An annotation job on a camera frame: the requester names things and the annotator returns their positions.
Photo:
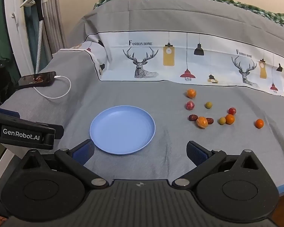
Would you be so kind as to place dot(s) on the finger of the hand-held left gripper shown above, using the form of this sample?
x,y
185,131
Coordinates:
x,y
58,134
7,112

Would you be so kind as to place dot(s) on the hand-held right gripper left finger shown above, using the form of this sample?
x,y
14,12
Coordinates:
x,y
84,149

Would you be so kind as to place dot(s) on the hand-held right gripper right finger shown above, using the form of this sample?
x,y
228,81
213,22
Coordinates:
x,y
195,151

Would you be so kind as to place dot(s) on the dark red date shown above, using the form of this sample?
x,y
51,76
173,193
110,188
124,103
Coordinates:
x,y
210,120
193,117

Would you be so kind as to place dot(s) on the small green fruit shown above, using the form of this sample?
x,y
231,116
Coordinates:
x,y
222,120
208,105

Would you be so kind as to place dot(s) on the blue plastic plate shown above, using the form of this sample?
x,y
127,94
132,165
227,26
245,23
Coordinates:
x,y
122,130

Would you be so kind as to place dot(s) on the red fruit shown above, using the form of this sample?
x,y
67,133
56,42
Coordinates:
x,y
190,105
232,111

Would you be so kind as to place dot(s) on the small orange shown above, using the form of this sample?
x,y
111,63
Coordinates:
x,y
191,93
230,119
259,123

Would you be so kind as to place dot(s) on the black smartphone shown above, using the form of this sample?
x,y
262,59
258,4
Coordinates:
x,y
36,78

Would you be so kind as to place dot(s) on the dark glass cabinet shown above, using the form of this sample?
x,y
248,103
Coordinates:
x,y
0,40

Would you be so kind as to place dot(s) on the grey curtain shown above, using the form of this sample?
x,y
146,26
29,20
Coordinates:
x,y
54,23

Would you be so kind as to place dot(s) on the white curved frame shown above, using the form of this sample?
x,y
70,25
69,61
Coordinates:
x,y
17,28

